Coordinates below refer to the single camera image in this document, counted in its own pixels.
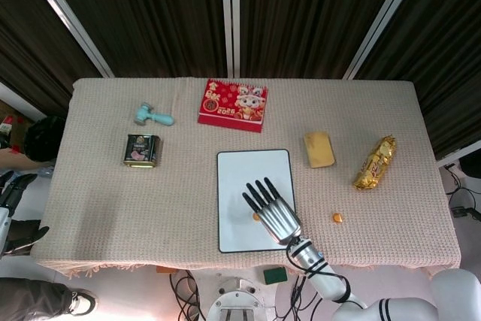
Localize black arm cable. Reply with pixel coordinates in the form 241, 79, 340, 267
286, 237, 368, 307

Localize dark pleated curtain panel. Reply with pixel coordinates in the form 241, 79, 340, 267
355, 0, 481, 160
44, 0, 231, 78
238, 0, 409, 80
0, 0, 102, 92

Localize gold foil snack package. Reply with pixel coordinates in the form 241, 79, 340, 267
352, 134, 397, 191

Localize black floor cable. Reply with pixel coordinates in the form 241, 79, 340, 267
168, 271, 202, 321
446, 165, 481, 221

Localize white robot torso base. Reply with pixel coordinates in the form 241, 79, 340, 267
206, 271, 275, 321

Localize green rectangular block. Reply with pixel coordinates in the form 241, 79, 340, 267
263, 266, 289, 285

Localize black white sneaker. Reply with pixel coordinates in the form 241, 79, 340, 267
62, 289, 98, 316

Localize red 2026 desk calendar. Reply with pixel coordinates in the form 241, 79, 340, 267
197, 78, 269, 134

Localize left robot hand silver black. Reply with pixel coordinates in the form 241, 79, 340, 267
0, 171, 50, 258

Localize yellow sponge block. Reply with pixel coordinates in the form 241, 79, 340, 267
303, 131, 337, 169

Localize white magnetic whiteboard black frame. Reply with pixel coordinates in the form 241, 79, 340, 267
216, 148, 298, 253

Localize white metal frame post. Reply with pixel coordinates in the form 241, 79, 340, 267
22, 0, 114, 77
220, 0, 241, 78
343, 0, 428, 80

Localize black gold tin can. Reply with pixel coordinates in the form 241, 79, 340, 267
122, 133, 162, 168

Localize teal handheld massager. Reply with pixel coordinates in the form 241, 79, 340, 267
135, 101, 175, 127

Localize brown cardboard box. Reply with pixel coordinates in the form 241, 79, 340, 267
0, 98, 42, 171

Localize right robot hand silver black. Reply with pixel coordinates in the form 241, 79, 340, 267
242, 177, 304, 245

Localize black bulky object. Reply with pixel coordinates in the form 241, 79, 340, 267
24, 116, 67, 162

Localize brown trouser leg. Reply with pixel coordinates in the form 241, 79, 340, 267
0, 277, 72, 321

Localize beige waffle tablecloth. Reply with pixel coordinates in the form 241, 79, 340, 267
32, 77, 462, 279

